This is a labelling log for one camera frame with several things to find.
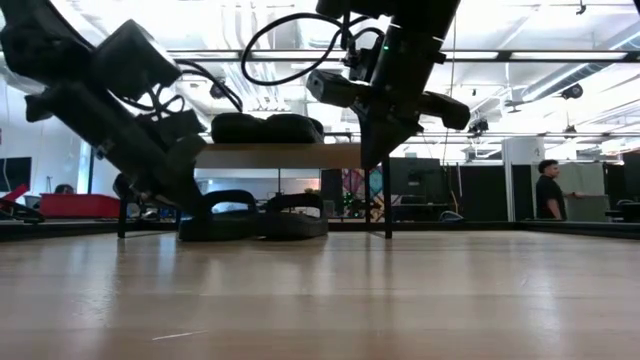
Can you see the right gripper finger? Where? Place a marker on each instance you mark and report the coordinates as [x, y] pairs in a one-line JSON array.
[[371, 135], [397, 130]]

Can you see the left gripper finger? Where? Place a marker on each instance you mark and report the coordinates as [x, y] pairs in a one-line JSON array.
[[140, 180], [187, 175]]

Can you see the wooden shelf black metal legs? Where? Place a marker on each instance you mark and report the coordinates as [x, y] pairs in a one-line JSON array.
[[280, 156]]

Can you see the dark background monitor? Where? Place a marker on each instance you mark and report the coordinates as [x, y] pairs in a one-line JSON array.
[[417, 180]]

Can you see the long ceiling light strip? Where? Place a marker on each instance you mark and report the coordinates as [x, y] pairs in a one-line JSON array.
[[565, 55], [470, 55]]

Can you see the red bin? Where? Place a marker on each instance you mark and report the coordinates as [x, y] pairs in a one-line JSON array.
[[80, 206]]

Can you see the black ceiling spotlight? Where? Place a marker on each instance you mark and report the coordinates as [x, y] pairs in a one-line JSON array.
[[217, 91], [572, 91], [478, 126]]

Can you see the black partition panel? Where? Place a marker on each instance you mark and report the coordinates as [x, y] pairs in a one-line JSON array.
[[475, 190]]

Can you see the red flat object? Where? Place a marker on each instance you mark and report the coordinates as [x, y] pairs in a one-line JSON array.
[[15, 192]]

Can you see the white column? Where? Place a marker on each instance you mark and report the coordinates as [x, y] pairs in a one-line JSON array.
[[523, 170]]

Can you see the person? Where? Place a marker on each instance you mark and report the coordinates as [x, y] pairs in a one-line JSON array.
[[549, 195]]

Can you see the grey green partition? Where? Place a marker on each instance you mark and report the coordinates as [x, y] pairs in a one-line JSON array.
[[590, 182]]

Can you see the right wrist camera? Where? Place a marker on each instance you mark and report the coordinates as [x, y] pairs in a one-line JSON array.
[[364, 60]]

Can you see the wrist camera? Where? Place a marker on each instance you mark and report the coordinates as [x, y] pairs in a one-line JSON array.
[[135, 57], [364, 60]]

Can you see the colourful wall artwork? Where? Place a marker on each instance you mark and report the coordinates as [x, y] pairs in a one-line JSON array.
[[355, 185]]

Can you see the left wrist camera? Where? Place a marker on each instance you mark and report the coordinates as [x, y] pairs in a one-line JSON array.
[[135, 57]]

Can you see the black wall screen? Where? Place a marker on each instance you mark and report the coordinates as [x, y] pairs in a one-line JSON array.
[[15, 172]]

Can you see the grey ceiling duct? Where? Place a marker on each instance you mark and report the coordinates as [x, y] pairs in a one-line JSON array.
[[550, 83]]

